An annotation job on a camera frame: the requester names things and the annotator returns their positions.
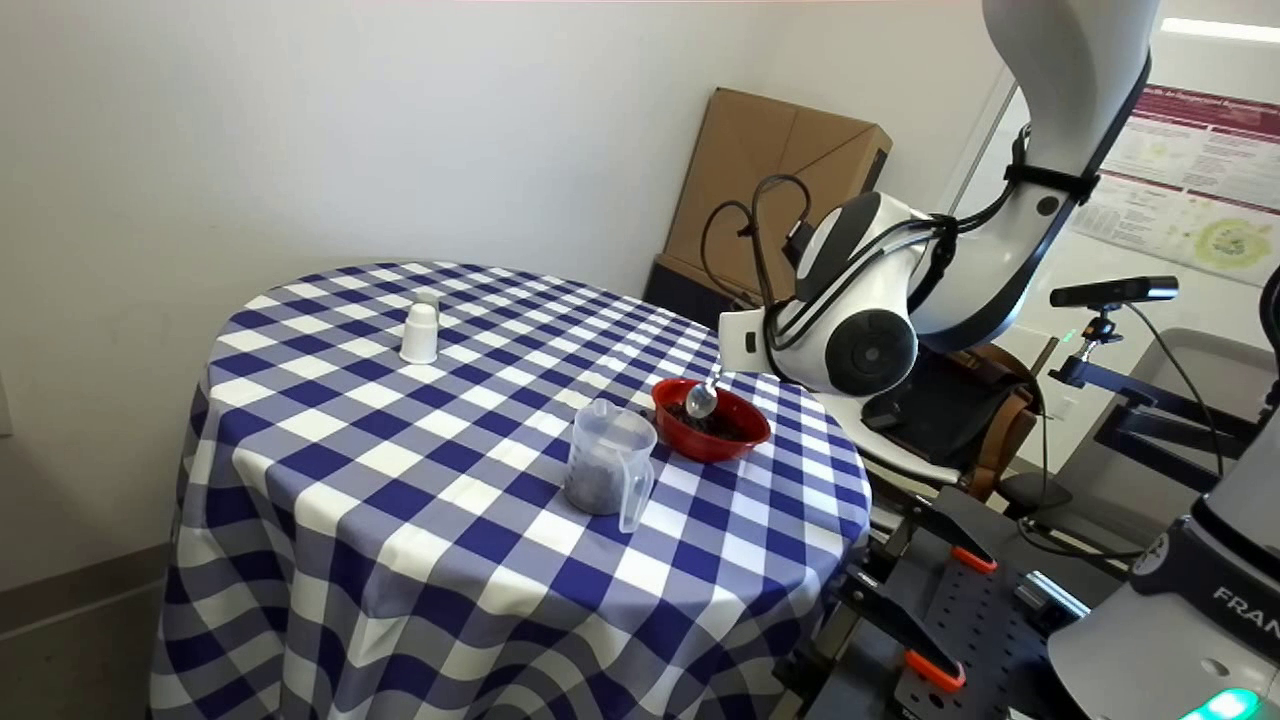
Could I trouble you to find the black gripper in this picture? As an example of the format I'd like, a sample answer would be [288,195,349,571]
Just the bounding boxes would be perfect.
[718,309,767,373]

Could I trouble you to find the red handled metal spoon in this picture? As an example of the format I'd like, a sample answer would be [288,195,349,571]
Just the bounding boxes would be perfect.
[685,377,722,420]

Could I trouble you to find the robot base unit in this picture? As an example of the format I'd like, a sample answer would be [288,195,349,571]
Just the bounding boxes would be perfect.
[1048,415,1280,720]

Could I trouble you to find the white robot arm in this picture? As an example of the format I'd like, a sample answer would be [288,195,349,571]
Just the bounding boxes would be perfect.
[718,0,1162,396]

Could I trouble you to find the red plastic bowl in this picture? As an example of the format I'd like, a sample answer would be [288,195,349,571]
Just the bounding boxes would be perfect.
[651,377,774,466]

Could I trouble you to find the brown cardboard box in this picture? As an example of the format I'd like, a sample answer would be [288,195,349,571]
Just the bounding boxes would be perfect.
[646,89,891,325]

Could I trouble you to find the clear plastic measuring cup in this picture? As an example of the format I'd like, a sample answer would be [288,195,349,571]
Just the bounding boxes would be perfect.
[564,399,655,515]

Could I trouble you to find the black brown bag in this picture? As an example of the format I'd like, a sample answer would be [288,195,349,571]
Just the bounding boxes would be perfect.
[861,343,1046,473]

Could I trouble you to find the black orange clamp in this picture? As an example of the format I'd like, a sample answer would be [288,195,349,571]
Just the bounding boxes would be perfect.
[850,571,970,697]

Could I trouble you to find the small white plastic bottle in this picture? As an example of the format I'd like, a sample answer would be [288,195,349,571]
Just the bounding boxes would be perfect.
[401,304,441,364]

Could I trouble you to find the blue white checkered tablecloth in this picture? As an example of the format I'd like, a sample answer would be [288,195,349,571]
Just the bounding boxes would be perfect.
[148,265,871,720]

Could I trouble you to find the black camera on stand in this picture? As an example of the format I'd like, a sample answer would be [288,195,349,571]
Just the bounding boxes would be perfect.
[1048,278,1179,309]

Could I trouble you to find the wall poster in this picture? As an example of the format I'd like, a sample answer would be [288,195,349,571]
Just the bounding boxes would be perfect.
[1072,85,1280,284]

